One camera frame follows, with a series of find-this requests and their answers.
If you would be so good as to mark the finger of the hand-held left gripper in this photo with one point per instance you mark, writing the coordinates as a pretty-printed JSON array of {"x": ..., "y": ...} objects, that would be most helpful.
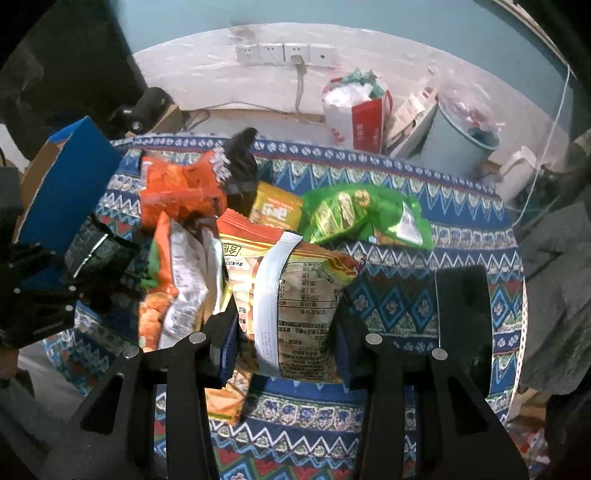
[
  {"x": 41, "y": 265},
  {"x": 44, "y": 318}
]

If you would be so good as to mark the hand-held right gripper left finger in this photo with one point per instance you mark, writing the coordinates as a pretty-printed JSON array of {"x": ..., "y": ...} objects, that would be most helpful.
[{"x": 225, "y": 344}]

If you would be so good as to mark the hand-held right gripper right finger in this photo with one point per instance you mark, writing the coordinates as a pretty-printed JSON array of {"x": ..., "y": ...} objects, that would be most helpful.
[{"x": 345, "y": 350}]

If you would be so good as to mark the dark seaweed snack packet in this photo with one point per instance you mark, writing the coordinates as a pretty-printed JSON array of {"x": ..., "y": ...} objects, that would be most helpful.
[{"x": 99, "y": 251}]

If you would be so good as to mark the large orange yellow snack packet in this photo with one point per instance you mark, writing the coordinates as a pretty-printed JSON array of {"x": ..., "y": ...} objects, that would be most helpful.
[{"x": 300, "y": 295}]

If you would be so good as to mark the blue cardboard box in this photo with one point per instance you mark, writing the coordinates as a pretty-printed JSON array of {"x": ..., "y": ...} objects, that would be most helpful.
[{"x": 69, "y": 184}]

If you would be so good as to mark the green snack packet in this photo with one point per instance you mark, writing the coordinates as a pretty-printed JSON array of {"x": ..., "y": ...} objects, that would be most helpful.
[{"x": 364, "y": 214}]

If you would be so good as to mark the orange and white snack packet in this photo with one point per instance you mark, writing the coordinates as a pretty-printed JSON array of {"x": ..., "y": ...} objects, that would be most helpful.
[{"x": 182, "y": 286}]

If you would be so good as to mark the blue patterned tablecloth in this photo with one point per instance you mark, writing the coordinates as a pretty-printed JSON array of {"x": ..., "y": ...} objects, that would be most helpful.
[{"x": 406, "y": 295}]

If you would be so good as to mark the small yellow snack packet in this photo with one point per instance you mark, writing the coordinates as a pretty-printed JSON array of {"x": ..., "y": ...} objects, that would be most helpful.
[{"x": 274, "y": 205}]

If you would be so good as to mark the orange crinkled snack packet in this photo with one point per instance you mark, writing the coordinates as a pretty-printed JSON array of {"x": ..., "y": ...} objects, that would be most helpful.
[{"x": 178, "y": 189}]

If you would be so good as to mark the black snack packet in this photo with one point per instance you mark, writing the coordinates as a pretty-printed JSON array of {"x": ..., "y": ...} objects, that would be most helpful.
[{"x": 242, "y": 166}]

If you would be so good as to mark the black cylindrical device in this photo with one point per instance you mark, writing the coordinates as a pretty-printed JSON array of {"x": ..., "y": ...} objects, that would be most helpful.
[{"x": 150, "y": 108}]

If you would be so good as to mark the brown cardboard box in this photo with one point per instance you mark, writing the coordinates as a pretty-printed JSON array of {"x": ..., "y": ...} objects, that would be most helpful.
[{"x": 170, "y": 121}]

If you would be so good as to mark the grey cloth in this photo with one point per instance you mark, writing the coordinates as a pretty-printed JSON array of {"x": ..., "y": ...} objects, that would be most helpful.
[{"x": 558, "y": 300}]

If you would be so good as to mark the white and red paper bag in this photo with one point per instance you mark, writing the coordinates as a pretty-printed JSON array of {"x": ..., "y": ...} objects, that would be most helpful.
[{"x": 355, "y": 120}]

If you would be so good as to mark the grey-blue waste bin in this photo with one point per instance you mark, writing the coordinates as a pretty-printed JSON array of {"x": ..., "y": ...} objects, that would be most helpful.
[{"x": 450, "y": 143}]

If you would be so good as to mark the white and red flat boxes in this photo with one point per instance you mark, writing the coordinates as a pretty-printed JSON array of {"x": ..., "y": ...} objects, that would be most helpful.
[{"x": 408, "y": 117}]

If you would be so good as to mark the white kettle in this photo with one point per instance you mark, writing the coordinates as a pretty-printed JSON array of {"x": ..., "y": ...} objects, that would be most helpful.
[{"x": 515, "y": 173}]

